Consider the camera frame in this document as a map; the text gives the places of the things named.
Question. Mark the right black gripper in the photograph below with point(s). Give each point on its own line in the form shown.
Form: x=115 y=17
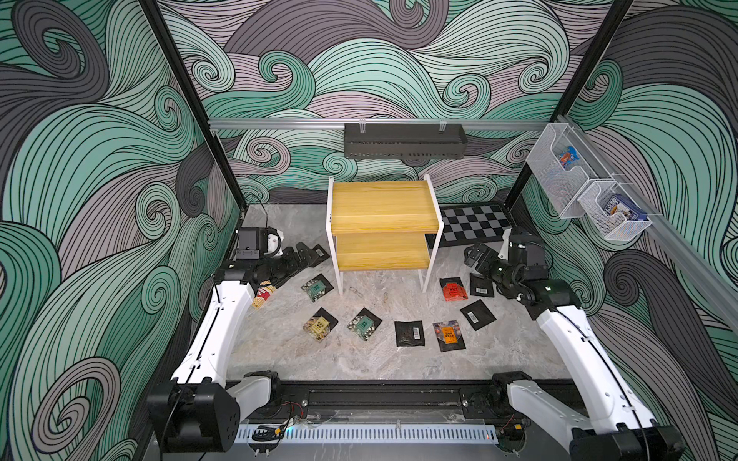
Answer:
x=487 y=263

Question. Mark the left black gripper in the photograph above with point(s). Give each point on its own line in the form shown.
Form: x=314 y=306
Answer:
x=291 y=264

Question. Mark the green jasmine tea bag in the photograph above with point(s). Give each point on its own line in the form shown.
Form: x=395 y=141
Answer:
x=365 y=324
x=317 y=287

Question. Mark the red tea bag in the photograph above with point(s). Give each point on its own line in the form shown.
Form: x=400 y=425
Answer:
x=453 y=289

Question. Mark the yellow oolong tea bag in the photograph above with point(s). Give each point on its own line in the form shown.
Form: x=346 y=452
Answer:
x=320 y=325

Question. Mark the black orange tea bag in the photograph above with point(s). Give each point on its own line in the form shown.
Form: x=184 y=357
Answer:
x=448 y=336

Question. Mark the green jasmine tea bag top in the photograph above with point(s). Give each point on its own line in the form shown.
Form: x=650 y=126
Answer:
x=365 y=324

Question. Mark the black tea bag barcode top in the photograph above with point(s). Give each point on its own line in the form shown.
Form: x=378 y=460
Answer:
x=409 y=334

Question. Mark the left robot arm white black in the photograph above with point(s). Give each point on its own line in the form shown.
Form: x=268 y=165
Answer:
x=197 y=410

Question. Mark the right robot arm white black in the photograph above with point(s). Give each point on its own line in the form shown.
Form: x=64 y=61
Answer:
x=616 y=424

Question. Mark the checkerboard calibration mat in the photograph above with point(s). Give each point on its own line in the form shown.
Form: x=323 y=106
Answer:
x=468 y=225

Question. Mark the red yellow small box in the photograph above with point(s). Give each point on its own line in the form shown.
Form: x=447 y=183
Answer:
x=264 y=292

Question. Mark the blue red item in bin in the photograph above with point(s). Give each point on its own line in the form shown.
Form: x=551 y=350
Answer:
x=569 y=158

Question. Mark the blue white packet in bin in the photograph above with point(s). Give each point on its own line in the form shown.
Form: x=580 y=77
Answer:
x=618 y=203

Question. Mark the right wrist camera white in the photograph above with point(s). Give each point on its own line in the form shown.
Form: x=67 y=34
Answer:
x=504 y=250

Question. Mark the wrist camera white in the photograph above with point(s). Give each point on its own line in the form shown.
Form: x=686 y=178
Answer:
x=275 y=245
x=504 y=250

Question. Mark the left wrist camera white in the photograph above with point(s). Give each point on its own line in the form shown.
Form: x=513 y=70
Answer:
x=275 y=245

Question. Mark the clear wall bin upper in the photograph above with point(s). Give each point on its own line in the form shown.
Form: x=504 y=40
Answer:
x=562 y=187

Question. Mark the clear wall bin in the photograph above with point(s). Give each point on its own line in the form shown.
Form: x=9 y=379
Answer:
x=562 y=187
x=617 y=217

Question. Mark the clear wall bin lower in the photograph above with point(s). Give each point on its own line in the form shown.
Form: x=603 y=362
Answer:
x=617 y=217

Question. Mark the black wall tray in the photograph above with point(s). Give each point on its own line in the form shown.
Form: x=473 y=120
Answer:
x=408 y=142

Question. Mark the aluminium wall rail back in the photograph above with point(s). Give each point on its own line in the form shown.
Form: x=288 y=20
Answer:
x=223 y=124

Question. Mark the aluminium wall rail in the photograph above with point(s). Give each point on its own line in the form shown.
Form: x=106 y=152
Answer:
x=223 y=124
x=716 y=291

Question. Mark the white slotted cable duct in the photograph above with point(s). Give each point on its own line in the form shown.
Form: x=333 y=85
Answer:
x=443 y=434

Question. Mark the aluminium wall rail right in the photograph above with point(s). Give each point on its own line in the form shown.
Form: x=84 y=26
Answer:
x=716 y=291

